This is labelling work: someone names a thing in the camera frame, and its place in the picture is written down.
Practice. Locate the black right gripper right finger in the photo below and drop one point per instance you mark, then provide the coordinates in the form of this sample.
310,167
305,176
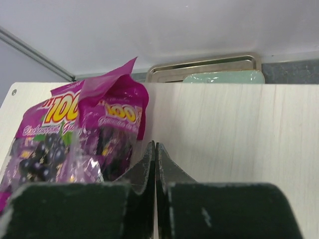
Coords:
188,209

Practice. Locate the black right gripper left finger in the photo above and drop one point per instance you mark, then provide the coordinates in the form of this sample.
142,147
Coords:
123,209

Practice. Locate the purple candy bag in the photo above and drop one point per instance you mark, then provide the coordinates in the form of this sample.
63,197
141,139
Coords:
85,132

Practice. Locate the white two-tier wooden shelf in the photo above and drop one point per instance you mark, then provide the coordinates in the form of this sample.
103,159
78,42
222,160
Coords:
220,133

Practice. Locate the metal baking tray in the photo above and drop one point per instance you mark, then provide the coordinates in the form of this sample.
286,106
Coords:
178,71

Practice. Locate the aluminium corner frame left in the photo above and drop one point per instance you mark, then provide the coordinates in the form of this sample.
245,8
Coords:
35,55

